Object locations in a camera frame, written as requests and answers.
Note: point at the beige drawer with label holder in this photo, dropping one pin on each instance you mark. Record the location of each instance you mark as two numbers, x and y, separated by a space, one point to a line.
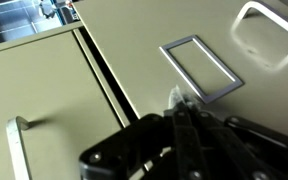
134 50

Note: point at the silver label holder frame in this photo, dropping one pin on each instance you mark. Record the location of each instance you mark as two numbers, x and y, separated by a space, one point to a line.
224 90

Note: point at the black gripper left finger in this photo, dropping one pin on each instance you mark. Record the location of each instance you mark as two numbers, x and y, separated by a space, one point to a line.
134 146

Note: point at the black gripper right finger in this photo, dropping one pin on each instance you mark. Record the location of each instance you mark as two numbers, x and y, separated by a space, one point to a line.
244 150

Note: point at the plain beige drawer front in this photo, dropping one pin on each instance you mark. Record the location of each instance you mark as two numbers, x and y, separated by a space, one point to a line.
50 83

